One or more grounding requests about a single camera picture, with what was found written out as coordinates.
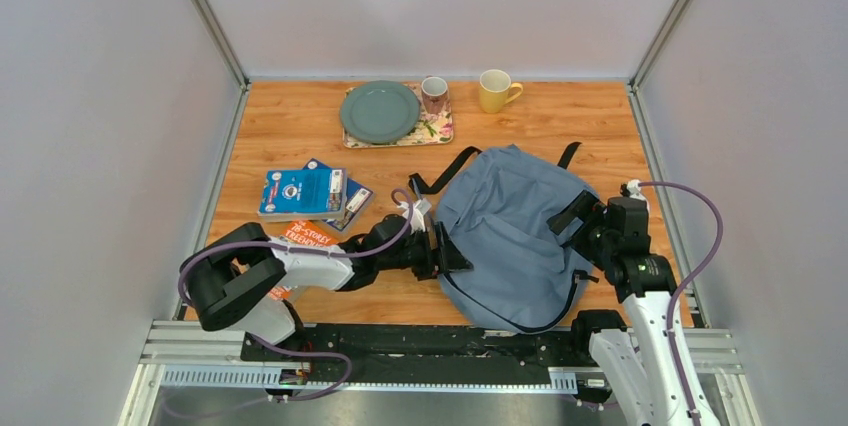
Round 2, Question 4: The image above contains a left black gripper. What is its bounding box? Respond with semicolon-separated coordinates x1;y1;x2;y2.
377;222;474;282

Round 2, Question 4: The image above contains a blue fabric backpack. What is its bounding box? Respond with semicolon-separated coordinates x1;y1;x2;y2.
409;142;594;334

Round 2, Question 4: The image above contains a dark blue paperback book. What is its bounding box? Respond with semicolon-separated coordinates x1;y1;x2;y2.
319;174;375;235

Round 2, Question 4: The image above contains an orange treehouse book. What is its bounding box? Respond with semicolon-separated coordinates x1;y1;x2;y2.
269;220;338;303

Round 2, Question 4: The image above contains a light blue paperback book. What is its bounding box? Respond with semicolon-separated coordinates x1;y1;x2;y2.
257;168;347;222

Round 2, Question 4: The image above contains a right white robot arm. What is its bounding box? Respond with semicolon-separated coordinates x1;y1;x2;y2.
547;179;719;425

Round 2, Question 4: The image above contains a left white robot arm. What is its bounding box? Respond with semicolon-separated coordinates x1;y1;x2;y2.
177;200;473;361

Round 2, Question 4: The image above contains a floral serving tray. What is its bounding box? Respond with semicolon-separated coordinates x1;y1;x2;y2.
342;82;455;149

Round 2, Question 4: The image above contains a yellow ceramic mug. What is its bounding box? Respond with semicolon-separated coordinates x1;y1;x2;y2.
479;69;524;114

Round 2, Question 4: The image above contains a green ceramic plate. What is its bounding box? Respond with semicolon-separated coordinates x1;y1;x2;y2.
339;80;420;144

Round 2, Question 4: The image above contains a pink patterned mug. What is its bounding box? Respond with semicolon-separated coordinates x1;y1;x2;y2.
420;76;449;114

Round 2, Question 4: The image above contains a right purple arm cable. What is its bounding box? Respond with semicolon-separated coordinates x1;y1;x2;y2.
569;179;725;426

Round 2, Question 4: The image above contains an aluminium frame rail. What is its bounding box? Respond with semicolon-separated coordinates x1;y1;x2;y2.
119;320;760;426

